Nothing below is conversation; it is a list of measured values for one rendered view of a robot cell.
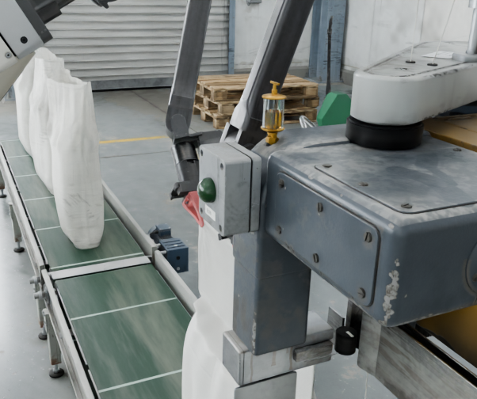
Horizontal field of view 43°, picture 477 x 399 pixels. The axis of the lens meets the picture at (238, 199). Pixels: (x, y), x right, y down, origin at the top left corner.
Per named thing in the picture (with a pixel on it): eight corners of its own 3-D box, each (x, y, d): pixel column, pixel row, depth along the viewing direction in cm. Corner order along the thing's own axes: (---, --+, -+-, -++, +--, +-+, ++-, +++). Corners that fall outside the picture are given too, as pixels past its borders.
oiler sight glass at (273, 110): (258, 125, 72) (259, 96, 71) (276, 123, 73) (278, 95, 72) (268, 130, 70) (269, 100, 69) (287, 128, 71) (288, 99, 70)
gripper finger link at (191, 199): (227, 217, 132) (216, 180, 136) (196, 222, 129) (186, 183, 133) (219, 229, 138) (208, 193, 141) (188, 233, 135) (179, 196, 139)
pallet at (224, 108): (190, 100, 692) (190, 88, 687) (283, 95, 741) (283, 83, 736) (219, 115, 621) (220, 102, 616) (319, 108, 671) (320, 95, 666)
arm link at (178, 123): (167, 124, 145) (168, 115, 136) (214, 115, 147) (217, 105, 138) (179, 172, 144) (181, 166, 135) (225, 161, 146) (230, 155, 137)
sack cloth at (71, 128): (50, 215, 297) (36, 66, 271) (93, 210, 305) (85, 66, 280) (64, 254, 257) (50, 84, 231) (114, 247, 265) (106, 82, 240)
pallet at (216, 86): (190, 88, 688) (190, 75, 682) (285, 84, 730) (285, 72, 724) (213, 102, 616) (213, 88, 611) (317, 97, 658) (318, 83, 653)
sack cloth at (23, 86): (15, 143, 416) (4, 36, 391) (44, 141, 425) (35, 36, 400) (27, 161, 378) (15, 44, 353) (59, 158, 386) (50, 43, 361)
